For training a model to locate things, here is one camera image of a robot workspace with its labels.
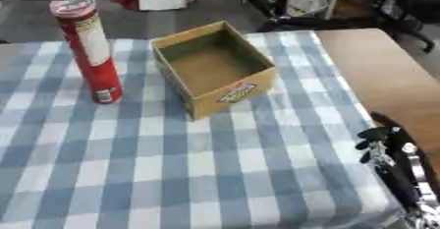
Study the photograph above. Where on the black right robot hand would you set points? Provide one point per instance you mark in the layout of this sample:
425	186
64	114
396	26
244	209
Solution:
401	167

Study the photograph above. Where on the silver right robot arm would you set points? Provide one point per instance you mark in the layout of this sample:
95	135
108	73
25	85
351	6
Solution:
427	218

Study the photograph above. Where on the tan cardboard box green inside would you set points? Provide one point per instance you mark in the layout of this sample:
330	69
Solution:
215	70

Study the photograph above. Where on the red cylindrical canister bottle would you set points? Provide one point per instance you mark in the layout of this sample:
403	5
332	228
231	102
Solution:
91	54

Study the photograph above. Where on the black office chair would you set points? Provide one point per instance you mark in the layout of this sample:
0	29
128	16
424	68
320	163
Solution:
409	8

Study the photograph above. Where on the black tripod base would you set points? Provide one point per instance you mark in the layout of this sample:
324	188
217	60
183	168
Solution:
286	8

